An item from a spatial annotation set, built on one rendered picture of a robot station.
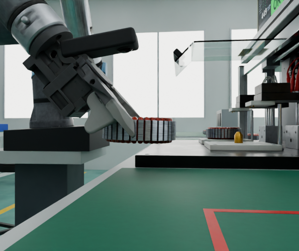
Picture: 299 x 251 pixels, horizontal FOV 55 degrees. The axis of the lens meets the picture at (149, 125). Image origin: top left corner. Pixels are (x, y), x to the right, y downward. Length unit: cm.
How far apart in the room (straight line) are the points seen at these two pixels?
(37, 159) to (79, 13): 46
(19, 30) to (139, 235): 37
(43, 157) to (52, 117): 15
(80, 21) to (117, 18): 498
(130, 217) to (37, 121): 83
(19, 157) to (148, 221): 78
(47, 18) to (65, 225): 33
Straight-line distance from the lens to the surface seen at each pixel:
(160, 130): 40
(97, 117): 40
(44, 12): 49
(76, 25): 96
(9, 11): 50
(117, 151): 558
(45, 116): 103
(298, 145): 72
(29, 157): 96
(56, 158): 92
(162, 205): 27
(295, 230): 23
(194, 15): 582
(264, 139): 96
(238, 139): 72
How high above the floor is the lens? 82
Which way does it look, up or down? level
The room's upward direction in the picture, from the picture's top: straight up
